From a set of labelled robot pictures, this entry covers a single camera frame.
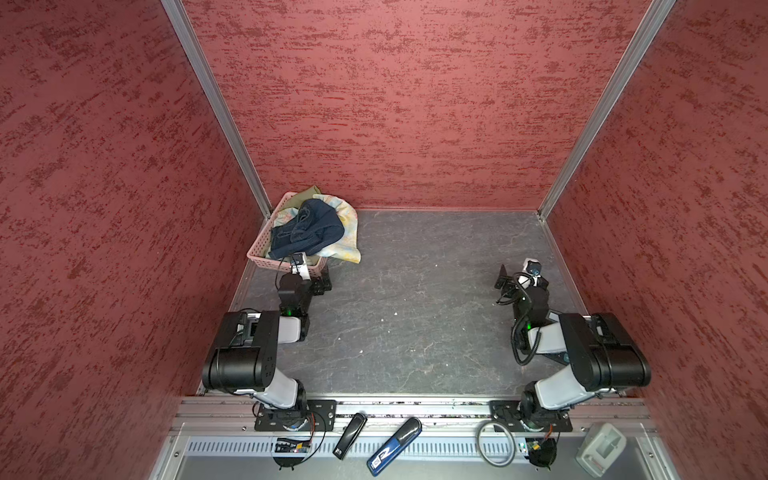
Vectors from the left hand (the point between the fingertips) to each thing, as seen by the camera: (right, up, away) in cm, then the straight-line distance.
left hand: (314, 271), depth 94 cm
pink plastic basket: (-22, +7, +9) cm, 25 cm away
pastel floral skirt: (+9, +8, +10) cm, 16 cm away
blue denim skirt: (-2, +14, +8) cm, 17 cm away
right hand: (+64, 0, -3) cm, 64 cm away
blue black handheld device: (+28, -35, -27) cm, 52 cm away
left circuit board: (0, -43, -22) cm, 48 cm away
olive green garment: (-13, +26, +21) cm, 36 cm away
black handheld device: (+16, -36, -25) cm, 47 cm away
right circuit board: (+62, -41, -23) cm, 78 cm away
